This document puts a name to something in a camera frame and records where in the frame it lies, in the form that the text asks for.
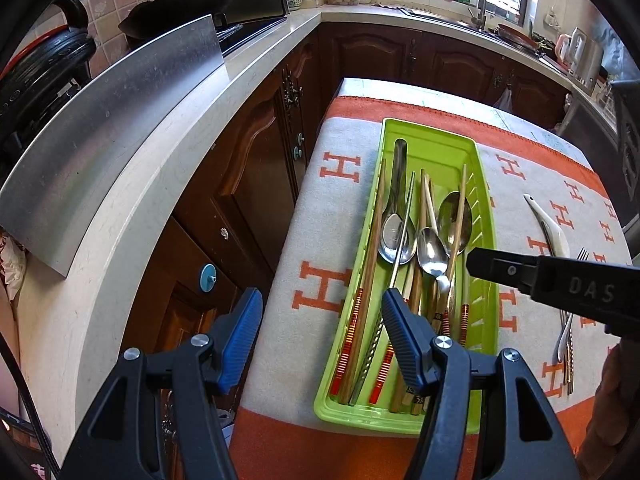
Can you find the green plastic utensil tray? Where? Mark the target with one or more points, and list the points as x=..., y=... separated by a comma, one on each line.
x=440, y=160

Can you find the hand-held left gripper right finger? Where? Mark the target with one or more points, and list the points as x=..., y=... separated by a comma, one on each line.
x=405, y=340

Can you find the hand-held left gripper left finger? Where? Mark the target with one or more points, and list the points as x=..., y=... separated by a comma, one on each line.
x=245, y=335

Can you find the person's right hand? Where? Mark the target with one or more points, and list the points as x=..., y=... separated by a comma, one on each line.
x=617, y=410

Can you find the steel sink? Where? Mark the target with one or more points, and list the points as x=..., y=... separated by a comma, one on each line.
x=435, y=15

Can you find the stainless steel cabinet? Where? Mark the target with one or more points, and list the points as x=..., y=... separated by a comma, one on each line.
x=595, y=150

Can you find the steel splash guard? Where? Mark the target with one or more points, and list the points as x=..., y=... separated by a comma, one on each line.
x=100, y=135

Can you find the black wok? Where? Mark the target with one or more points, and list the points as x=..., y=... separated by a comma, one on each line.
x=150, y=17

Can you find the orange white printed blanket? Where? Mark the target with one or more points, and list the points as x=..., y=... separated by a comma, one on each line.
x=310, y=210

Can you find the red plate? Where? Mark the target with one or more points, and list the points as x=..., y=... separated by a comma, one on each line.
x=517, y=37

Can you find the black pressure cooker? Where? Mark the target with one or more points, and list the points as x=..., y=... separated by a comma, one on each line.
x=45, y=75

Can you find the black gas stove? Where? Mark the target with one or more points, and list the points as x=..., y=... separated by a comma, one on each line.
x=250, y=32

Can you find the steel pot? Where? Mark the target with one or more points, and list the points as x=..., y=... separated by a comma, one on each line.
x=590, y=65

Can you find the white ceramic spoon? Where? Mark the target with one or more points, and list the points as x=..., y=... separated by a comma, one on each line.
x=555, y=235

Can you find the hanging plastic bag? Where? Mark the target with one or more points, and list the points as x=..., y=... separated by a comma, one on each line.
x=503, y=101

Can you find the white pink electric kettle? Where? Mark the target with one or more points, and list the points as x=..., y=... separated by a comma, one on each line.
x=572, y=47

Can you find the large blue cabinet knob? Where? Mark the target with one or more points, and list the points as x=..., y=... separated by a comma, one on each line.
x=207, y=277

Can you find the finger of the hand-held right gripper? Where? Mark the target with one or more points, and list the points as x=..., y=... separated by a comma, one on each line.
x=500, y=267

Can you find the steel chopstick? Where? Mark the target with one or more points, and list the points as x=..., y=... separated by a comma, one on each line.
x=363, y=360

